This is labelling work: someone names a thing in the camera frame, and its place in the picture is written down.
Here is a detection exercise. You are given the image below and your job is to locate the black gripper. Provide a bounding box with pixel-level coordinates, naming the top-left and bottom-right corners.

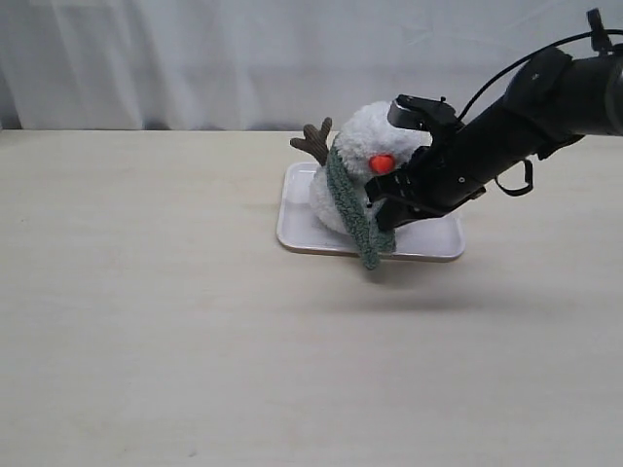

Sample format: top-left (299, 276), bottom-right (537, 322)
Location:
top-left (364, 109), bottom-right (531, 234)

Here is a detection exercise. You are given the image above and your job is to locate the green knitted scarf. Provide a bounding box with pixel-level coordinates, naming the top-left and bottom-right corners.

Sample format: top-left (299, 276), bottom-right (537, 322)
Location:
top-left (325, 144), bottom-right (397, 270)

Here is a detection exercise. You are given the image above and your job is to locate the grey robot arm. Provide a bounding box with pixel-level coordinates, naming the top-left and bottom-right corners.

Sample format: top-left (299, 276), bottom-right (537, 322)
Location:
top-left (365, 48), bottom-right (622, 232)

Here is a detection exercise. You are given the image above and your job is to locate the white plush snowman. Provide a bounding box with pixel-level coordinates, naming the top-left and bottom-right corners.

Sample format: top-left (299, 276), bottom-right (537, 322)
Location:
top-left (289, 101), bottom-right (432, 235)

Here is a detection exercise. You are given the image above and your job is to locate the white square plastic tray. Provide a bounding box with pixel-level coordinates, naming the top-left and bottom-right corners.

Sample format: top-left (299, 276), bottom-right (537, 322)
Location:
top-left (275, 162), bottom-right (466, 262)

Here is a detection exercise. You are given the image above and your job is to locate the white backdrop curtain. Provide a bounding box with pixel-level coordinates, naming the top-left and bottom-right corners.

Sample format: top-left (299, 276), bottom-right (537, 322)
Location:
top-left (1, 1), bottom-right (594, 130)

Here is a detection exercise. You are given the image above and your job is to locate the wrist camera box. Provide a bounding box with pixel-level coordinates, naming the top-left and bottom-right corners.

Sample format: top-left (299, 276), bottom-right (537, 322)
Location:
top-left (387, 94), bottom-right (462, 134)

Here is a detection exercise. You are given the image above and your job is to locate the black cable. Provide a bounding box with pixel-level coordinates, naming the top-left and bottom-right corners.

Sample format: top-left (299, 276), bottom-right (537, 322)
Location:
top-left (455, 8), bottom-right (623, 198)

